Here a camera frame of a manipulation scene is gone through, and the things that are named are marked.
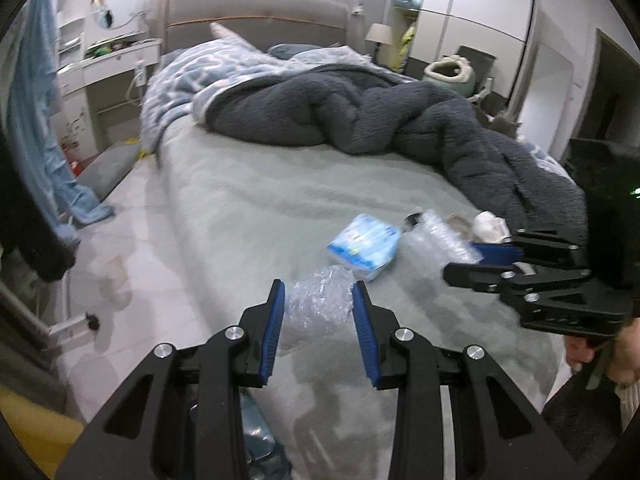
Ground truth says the white balled sock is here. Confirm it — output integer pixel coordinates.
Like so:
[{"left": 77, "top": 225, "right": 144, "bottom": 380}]
[{"left": 472, "top": 211, "right": 511, "bottom": 244}]

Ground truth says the clear plastic bag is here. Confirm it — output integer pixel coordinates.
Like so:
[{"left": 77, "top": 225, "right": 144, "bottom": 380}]
[{"left": 279, "top": 264, "right": 356, "bottom": 352}]

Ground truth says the blue tissue pack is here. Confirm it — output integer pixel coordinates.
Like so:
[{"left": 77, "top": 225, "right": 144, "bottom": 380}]
[{"left": 326, "top": 214, "right": 401, "bottom": 282}]

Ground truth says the cream knit sleeve forearm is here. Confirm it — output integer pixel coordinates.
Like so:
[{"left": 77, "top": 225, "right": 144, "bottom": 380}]
[{"left": 615, "top": 380, "right": 640, "bottom": 430}]

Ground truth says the dark trash bin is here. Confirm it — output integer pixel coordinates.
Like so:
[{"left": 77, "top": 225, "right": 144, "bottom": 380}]
[{"left": 182, "top": 389, "right": 292, "bottom": 479}]

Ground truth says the person's right hand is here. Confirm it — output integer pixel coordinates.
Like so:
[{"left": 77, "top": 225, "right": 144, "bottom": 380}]
[{"left": 563, "top": 318, "right": 640, "bottom": 388}]

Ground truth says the grey green bed sheet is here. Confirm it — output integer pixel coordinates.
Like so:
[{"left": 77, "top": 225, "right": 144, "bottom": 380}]
[{"left": 157, "top": 117, "right": 563, "bottom": 479}]

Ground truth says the cream plush pet bed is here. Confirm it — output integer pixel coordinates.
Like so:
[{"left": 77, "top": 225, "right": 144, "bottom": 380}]
[{"left": 422, "top": 54, "right": 475, "bottom": 98}]

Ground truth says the dark grey fleece blanket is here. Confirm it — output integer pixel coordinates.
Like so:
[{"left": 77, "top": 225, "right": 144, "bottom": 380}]
[{"left": 200, "top": 66, "right": 588, "bottom": 243}]

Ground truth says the white wardrobe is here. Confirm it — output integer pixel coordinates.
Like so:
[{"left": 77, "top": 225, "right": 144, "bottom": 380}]
[{"left": 384, "top": 0, "right": 538, "bottom": 112}]

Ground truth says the blue white patterned quilt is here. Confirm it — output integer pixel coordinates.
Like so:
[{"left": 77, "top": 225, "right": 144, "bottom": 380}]
[{"left": 140, "top": 36, "right": 412, "bottom": 153}]

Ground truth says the bedside table lamp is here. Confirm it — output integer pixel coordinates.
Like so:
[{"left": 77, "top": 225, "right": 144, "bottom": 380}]
[{"left": 364, "top": 23, "right": 393, "bottom": 62}]

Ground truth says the light blue hanging cloth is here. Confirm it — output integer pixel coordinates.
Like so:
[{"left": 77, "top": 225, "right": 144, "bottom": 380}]
[{"left": 1, "top": 0, "right": 114, "bottom": 252}]

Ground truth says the white dressing desk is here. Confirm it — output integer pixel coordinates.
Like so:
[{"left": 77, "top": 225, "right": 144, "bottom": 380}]
[{"left": 54, "top": 0, "right": 163, "bottom": 164}]

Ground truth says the grey upholstered headboard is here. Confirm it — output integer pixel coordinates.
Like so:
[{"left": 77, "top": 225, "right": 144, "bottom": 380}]
[{"left": 155, "top": 0, "right": 354, "bottom": 52}]

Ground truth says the black camera box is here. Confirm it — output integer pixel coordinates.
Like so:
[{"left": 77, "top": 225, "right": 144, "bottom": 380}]
[{"left": 566, "top": 139, "right": 639, "bottom": 289}]

